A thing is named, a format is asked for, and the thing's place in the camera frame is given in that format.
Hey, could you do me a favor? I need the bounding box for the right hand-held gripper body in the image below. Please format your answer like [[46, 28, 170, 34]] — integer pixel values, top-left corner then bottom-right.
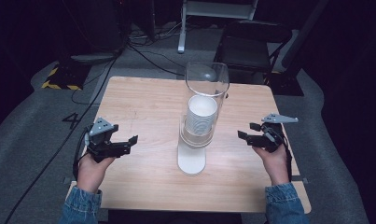
[[260, 113, 299, 153]]

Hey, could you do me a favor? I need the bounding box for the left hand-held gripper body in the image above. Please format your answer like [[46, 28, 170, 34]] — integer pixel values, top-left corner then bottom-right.
[[84, 117, 119, 163]]

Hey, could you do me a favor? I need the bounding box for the stack of white paper cups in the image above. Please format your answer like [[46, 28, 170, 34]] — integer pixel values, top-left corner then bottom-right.
[[185, 94, 219, 136]]

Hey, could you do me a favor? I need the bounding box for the person's right hand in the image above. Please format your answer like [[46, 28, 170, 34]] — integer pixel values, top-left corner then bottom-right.
[[252, 144, 291, 187]]

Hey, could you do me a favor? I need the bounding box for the person's left hand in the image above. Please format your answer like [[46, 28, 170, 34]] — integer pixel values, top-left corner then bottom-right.
[[76, 153, 116, 194]]

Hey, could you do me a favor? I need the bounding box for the wooden table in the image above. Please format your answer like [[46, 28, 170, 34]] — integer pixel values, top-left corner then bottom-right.
[[65, 76, 313, 215]]

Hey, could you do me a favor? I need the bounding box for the black stand base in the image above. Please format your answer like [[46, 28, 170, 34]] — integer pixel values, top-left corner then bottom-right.
[[265, 72, 305, 97]]

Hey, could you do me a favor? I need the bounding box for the yellow black striped floor ramp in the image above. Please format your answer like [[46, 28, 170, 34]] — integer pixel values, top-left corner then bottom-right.
[[40, 63, 92, 91]]

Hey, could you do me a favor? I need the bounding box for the black folding chair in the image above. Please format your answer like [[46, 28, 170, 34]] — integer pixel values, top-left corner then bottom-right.
[[213, 20, 293, 82]]

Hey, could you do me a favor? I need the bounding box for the dark slanted pole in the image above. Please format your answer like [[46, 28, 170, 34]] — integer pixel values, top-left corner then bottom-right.
[[281, 0, 330, 70]]

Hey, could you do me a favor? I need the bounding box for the white metal stand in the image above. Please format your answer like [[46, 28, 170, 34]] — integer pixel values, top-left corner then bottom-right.
[[177, 0, 258, 54]]

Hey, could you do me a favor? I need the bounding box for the right hand-held gripper cable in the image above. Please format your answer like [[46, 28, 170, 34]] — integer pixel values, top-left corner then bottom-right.
[[280, 134, 294, 183]]

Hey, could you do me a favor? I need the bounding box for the hand-held gripper cable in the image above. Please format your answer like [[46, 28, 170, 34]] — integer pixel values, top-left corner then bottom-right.
[[280, 134, 294, 183], [71, 124, 91, 181]]

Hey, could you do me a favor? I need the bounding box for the left hand-held gripper cable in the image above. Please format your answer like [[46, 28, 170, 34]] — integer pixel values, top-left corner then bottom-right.
[[71, 124, 91, 181]]

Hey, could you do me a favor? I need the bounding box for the long black floor cable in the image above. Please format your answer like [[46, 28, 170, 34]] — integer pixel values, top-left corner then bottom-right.
[[3, 54, 119, 224]]

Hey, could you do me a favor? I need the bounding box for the grey stand base plate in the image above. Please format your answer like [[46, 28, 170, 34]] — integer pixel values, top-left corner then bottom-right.
[[70, 52, 117, 65]]

